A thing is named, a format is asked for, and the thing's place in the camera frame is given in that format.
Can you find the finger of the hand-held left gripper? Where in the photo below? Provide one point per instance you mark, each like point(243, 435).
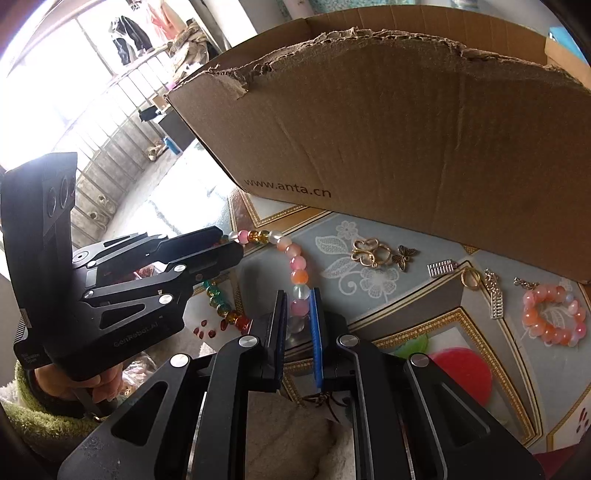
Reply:
point(184, 240)
point(207, 263)

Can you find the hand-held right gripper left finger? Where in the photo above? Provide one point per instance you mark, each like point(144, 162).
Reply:
point(280, 327)

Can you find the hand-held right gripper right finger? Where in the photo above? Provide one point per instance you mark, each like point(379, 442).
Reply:
point(316, 337)

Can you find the brown cardboard box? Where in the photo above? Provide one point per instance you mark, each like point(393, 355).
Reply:
point(392, 138)

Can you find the person's left forearm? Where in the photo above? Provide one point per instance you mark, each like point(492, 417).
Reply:
point(27, 410)

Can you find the person's left hand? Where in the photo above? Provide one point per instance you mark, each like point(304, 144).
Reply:
point(104, 381)

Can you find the blue bottle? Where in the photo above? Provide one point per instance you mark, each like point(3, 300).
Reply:
point(174, 146)

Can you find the patterned tablecloth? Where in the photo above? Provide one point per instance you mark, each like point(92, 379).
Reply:
point(415, 300)

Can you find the metal balcony railing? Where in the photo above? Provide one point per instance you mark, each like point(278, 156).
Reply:
point(115, 152)

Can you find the bronze butterfly charm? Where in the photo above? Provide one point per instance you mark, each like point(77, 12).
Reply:
point(405, 256)

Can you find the pile of clothes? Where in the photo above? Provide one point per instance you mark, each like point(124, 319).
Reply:
point(194, 48)

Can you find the black and white hanging garment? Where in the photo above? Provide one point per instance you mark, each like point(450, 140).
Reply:
point(129, 34)

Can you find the pink hanging garment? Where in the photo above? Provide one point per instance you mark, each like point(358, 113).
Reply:
point(161, 18)

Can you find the teal floral cloth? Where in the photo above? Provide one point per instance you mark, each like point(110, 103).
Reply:
point(360, 5)

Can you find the light blue cloth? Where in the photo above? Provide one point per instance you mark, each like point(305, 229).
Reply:
point(561, 39)

